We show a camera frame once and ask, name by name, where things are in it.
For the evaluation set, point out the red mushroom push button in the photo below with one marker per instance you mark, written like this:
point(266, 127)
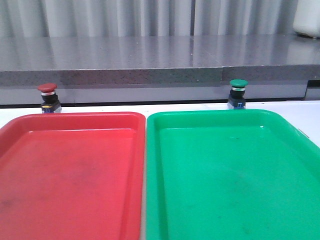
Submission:
point(51, 103)

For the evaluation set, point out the green mushroom push button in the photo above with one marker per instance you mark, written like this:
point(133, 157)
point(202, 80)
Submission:
point(236, 99)

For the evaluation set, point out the red plastic tray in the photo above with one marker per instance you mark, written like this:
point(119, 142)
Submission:
point(72, 176)

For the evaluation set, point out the green plastic tray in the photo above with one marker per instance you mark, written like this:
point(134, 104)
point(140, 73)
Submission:
point(230, 175)

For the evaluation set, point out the grey stone counter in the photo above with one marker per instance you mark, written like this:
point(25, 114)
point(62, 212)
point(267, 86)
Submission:
point(118, 70)

